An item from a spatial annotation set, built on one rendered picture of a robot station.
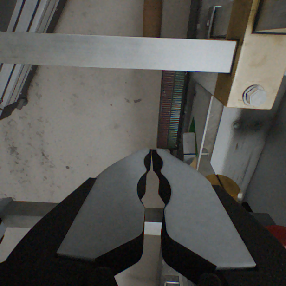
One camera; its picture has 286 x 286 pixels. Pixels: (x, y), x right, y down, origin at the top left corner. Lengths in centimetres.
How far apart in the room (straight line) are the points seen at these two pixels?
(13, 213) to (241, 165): 53
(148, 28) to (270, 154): 72
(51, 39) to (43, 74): 98
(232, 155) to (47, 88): 101
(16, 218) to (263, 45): 40
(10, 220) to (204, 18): 45
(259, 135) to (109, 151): 92
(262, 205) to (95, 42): 54
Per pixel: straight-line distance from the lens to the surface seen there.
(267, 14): 21
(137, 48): 21
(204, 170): 37
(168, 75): 36
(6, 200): 41
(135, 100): 110
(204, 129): 30
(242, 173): 61
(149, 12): 99
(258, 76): 23
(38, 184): 163
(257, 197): 62
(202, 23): 37
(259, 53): 23
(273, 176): 56
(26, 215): 37
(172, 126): 39
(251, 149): 57
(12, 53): 26
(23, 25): 97
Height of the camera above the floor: 106
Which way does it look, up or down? 62 degrees down
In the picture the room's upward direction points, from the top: 176 degrees counter-clockwise
